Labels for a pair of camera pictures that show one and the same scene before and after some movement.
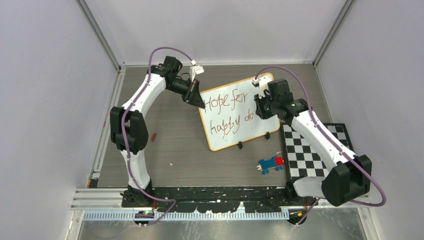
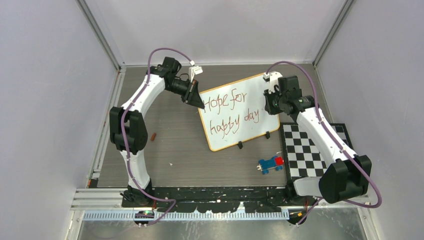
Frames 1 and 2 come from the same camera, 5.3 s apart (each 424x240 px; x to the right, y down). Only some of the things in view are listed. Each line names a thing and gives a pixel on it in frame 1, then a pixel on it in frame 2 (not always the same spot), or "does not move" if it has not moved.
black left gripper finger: x=196 y=99 does not move
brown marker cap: x=153 y=137 does not move
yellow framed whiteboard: x=229 y=117 does not move
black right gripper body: x=265 y=105 -> x=273 y=101
